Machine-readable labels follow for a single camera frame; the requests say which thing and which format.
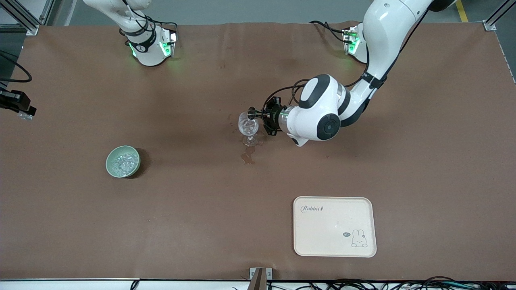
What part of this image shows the clear stemmed wine glass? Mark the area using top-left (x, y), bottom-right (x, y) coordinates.
top-left (238, 112), bottom-right (260, 147)

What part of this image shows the clear ice cube pile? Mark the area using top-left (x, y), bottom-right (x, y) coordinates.
top-left (112, 153), bottom-right (137, 176)

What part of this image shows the pale green ceramic bowl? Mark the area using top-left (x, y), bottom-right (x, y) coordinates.
top-left (106, 145), bottom-right (141, 178)

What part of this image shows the cream rabbit print tray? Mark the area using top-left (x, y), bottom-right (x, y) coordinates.
top-left (293, 196), bottom-right (377, 258)

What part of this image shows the brown table cover sheet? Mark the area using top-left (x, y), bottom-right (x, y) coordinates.
top-left (0, 22), bottom-right (516, 281)

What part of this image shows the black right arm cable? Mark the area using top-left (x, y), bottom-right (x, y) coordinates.
top-left (0, 52), bottom-right (33, 83)

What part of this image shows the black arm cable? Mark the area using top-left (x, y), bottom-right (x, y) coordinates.
top-left (262, 79), bottom-right (311, 121)
top-left (0, 52), bottom-right (33, 83)

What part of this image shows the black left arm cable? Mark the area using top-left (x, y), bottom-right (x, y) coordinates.
top-left (262, 79), bottom-right (311, 121)

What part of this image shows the aluminium frame post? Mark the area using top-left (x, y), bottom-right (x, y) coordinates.
top-left (483, 0), bottom-right (516, 32)
top-left (0, 0), bottom-right (41, 36)

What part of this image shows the black left base cable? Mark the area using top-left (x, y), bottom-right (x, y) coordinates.
top-left (310, 20), bottom-right (348, 43)

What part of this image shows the black base cable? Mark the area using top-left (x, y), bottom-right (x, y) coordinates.
top-left (121, 0), bottom-right (179, 35)
top-left (310, 20), bottom-right (348, 43)

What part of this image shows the black right base cable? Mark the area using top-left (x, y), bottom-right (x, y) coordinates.
top-left (121, 0), bottom-right (179, 35)

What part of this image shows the metal edge bracket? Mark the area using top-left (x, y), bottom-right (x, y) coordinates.
top-left (250, 267), bottom-right (273, 290)

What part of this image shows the black cable bundle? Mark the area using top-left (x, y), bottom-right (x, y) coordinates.
top-left (266, 276), bottom-right (516, 290)

